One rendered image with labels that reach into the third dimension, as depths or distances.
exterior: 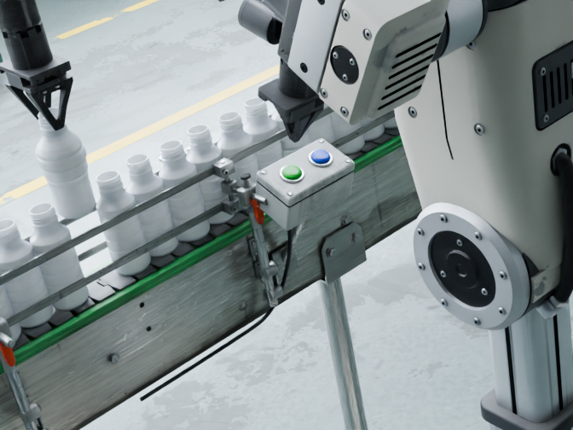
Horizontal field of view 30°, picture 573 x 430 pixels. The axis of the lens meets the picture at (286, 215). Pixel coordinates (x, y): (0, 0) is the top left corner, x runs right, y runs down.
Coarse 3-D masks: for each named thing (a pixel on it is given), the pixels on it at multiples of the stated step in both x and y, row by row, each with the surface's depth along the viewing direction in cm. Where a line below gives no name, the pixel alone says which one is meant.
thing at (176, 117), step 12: (264, 72) 519; (276, 72) 516; (240, 84) 510; (252, 84) 507; (216, 96) 502; (228, 96) 499; (192, 108) 494; (204, 108) 492; (168, 120) 487; (144, 132) 479; (120, 144) 472; (96, 156) 465; (36, 180) 454; (12, 192) 448; (24, 192) 446; (0, 204) 440
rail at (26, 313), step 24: (384, 120) 193; (216, 144) 179; (264, 144) 176; (336, 144) 187; (168, 192) 166; (120, 216) 162; (24, 240) 160; (72, 240) 157; (168, 240) 169; (24, 264) 153; (120, 264) 164; (72, 288) 160; (24, 312) 155
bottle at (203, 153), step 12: (192, 132) 173; (204, 132) 171; (192, 144) 172; (204, 144) 171; (192, 156) 172; (204, 156) 172; (216, 156) 172; (204, 168) 172; (204, 180) 173; (216, 180) 173; (204, 192) 174; (216, 192) 174; (216, 204) 175; (216, 216) 176; (228, 216) 177
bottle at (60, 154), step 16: (48, 128) 153; (64, 128) 155; (48, 144) 154; (64, 144) 154; (80, 144) 156; (48, 160) 155; (64, 160) 155; (80, 160) 156; (48, 176) 157; (64, 176) 156; (80, 176) 158; (64, 192) 158; (80, 192) 158; (64, 208) 159; (80, 208) 160
